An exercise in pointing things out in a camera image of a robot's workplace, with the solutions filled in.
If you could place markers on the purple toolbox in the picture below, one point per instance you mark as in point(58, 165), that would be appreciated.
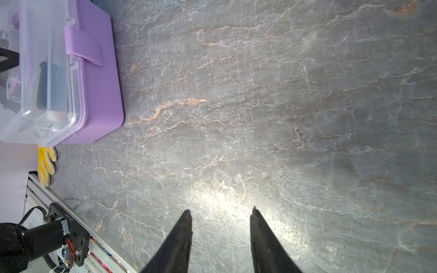
point(54, 31)

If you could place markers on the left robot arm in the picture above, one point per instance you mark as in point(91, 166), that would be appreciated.
point(34, 242)

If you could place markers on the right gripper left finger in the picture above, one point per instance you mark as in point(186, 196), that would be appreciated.
point(174, 254)

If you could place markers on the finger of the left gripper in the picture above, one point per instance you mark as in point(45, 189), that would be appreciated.
point(11, 59)

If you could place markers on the yellow rubber glove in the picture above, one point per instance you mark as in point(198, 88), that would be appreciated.
point(46, 165)

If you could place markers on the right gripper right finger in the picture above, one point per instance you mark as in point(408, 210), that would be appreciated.
point(268, 254)

